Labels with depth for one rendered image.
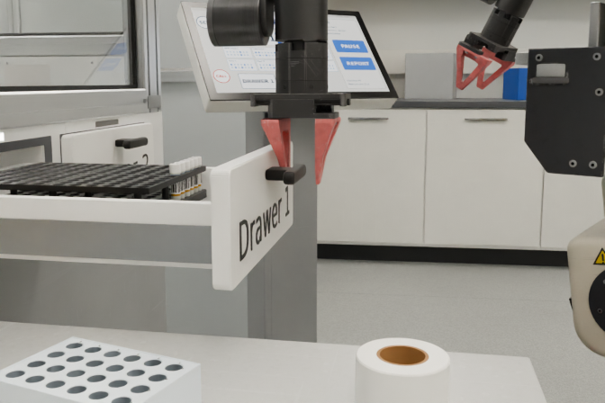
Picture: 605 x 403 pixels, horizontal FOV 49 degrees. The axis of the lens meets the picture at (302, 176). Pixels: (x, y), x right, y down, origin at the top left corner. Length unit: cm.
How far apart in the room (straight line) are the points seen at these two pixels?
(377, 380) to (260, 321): 134
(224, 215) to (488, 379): 26
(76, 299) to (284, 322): 87
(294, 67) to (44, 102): 39
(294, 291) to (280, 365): 122
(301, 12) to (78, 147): 43
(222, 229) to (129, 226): 10
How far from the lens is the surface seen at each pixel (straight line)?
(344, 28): 186
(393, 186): 368
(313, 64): 71
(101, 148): 107
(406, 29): 436
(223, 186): 58
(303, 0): 72
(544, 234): 383
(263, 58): 167
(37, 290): 97
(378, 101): 175
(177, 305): 262
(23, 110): 94
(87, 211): 66
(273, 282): 178
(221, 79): 158
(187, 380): 51
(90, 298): 111
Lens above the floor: 100
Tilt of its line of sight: 8 degrees down
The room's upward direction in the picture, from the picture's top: straight up
